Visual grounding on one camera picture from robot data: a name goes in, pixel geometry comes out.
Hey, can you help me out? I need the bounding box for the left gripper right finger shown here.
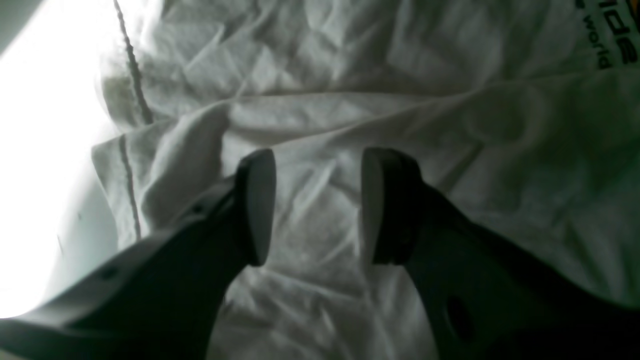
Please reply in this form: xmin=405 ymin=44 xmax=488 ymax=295
xmin=361 ymin=147 xmax=640 ymax=360

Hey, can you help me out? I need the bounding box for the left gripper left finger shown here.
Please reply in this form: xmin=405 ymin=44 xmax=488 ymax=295
xmin=0 ymin=149 xmax=277 ymax=360

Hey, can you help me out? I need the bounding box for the white T-shirt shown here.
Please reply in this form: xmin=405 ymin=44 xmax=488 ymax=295
xmin=92 ymin=0 xmax=640 ymax=360

